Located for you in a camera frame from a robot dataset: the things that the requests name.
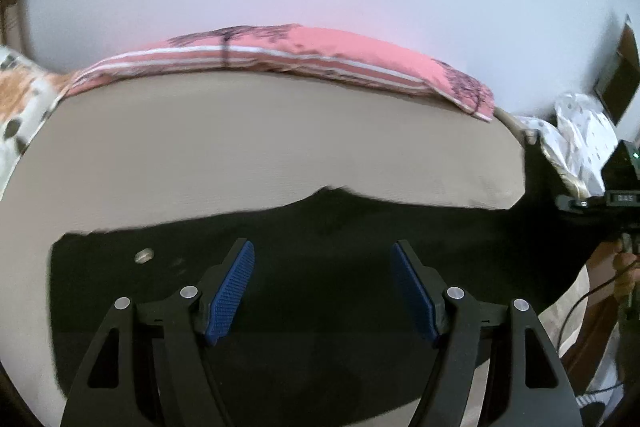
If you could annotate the black pants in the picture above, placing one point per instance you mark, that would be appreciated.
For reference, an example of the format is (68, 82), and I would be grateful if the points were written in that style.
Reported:
(325, 257)

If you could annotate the white floral pillow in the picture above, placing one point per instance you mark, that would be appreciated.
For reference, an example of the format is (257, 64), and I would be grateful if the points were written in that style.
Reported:
(20, 107)

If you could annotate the white dotted cloth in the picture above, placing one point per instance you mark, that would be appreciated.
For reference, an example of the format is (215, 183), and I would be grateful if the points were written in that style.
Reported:
(582, 132)

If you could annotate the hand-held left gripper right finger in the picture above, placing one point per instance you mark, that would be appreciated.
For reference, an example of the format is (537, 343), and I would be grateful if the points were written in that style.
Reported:
(415, 289)

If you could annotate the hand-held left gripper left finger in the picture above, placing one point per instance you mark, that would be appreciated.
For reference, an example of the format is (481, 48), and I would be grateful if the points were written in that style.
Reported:
(227, 289)

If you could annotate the person's right hand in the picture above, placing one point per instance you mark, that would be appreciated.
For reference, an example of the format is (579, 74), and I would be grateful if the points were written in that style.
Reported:
(622, 274)

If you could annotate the shiny beige blanket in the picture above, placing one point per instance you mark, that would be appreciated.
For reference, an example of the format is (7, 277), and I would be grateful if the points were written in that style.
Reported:
(555, 152)

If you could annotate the pink tree-print pillow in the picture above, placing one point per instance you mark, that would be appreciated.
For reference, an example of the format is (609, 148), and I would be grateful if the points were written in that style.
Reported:
(300, 52)

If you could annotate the dark framed board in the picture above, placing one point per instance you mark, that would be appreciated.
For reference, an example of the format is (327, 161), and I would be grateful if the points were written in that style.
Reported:
(620, 77)

